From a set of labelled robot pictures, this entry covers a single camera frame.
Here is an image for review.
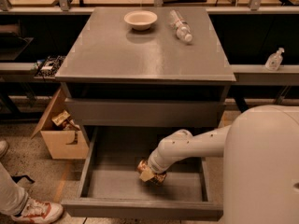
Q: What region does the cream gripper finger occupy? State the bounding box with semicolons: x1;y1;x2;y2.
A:
139;168;154;182

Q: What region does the orange drink can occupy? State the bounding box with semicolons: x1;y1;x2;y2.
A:
137;160;166;186

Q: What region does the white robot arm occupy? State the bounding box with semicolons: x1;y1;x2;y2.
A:
138;105;299;224

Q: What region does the open grey middle drawer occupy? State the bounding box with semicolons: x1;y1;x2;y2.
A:
62;127;223;221

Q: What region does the closed grey top drawer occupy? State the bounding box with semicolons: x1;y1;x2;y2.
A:
65;98;224;127

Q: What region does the grey drawer cabinet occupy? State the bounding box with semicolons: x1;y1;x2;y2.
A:
55;7;235;141

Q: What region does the cardboard box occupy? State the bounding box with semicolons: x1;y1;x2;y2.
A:
31;88;89;160

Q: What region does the snack packet in box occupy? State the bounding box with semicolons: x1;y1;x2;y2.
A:
51;110;70;126

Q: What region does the white red sneaker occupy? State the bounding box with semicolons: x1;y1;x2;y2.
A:
11;198;64;224

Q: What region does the grey trouser leg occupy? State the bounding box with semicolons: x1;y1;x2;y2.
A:
0;163;29;216

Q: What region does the clear plastic water bottle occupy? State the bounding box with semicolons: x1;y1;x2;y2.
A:
169;10;192;43

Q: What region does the black patterned device on shelf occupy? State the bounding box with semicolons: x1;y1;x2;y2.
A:
36;55;64;77

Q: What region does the white shoe tip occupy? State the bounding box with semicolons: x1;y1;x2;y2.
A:
0;140;9;158

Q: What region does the white bowl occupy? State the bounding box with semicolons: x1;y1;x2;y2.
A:
124;10;158;31

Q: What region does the black strap on floor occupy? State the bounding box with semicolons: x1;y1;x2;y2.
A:
10;175;36;185

